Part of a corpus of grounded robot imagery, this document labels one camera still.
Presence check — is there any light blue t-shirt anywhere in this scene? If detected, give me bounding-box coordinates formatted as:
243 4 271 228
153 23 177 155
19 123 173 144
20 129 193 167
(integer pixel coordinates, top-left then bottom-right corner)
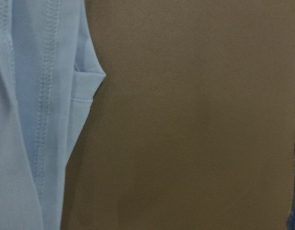
0 0 105 230

